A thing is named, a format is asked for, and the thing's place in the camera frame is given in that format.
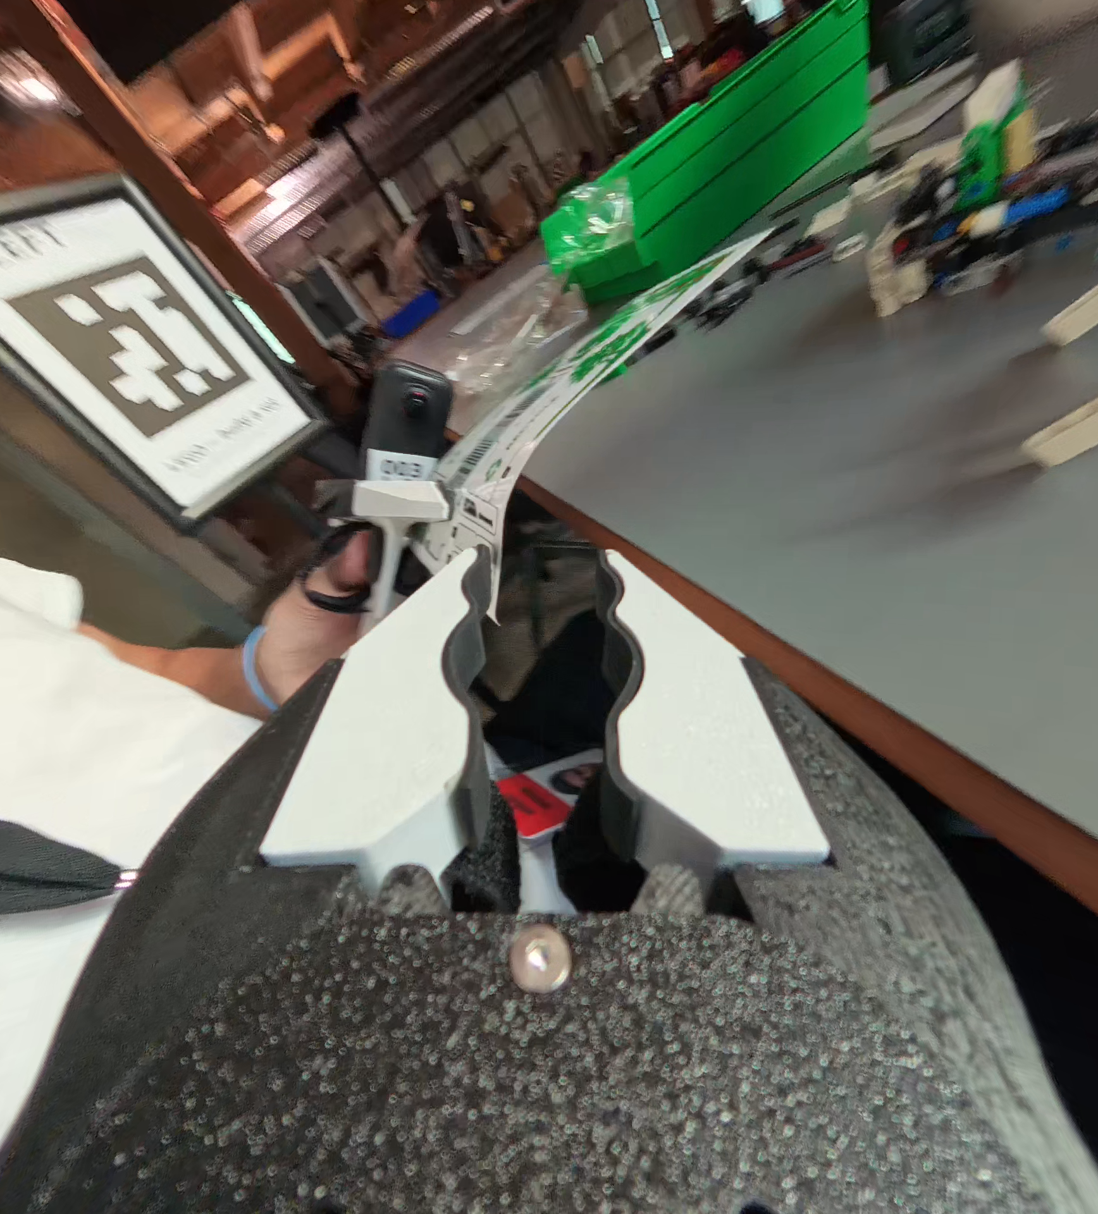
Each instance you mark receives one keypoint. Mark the beige lego frame assembly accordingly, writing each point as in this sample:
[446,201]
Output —
[976,191]

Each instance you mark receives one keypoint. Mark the green plastic bin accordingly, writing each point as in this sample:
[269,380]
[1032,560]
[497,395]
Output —
[751,142]

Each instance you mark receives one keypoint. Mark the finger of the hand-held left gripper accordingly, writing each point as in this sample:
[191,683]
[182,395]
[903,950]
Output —
[389,498]

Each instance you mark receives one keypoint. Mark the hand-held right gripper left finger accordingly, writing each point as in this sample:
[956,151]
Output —
[368,743]

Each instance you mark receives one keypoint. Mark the green and white sticker sheet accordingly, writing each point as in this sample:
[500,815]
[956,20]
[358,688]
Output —
[609,352]

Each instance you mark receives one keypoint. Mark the blue wristband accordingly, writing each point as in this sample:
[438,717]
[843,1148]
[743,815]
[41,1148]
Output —
[261,672]

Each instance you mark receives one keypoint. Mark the person's left hand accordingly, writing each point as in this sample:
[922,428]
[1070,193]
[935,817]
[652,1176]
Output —
[313,647]

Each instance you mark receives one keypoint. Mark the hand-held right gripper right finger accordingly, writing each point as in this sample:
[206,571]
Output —
[708,752]

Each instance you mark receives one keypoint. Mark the clear plastic bag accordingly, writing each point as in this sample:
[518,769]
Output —
[529,323]
[597,215]

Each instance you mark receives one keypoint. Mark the blue storage crate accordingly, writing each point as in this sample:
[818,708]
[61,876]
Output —
[410,310]

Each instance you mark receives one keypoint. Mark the red and white card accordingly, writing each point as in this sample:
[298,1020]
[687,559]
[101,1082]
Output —
[529,810]

